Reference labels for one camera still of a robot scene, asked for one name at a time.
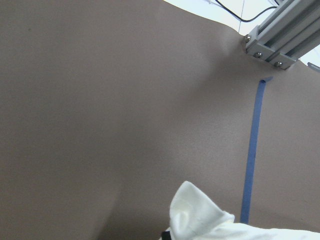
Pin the grey aluminium frame post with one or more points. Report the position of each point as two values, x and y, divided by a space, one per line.
288 33

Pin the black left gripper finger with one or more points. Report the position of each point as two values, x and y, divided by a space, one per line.
166 235

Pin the cream long-sleeve cat shirt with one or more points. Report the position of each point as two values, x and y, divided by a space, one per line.
194 216

